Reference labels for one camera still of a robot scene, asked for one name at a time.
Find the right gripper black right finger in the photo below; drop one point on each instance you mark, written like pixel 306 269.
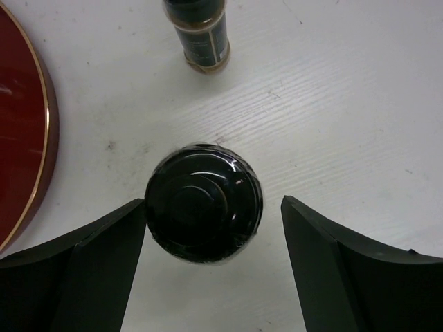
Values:
pixel 349 282

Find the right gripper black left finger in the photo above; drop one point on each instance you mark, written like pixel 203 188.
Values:
pixel 79 281

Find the small black cap spice bottle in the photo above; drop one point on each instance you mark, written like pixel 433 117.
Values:
pixel 201 28

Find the red round tray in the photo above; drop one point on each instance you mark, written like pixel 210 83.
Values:
pixel 30 129

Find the black grinder bottle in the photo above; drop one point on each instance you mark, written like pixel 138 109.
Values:
pixel 203 203

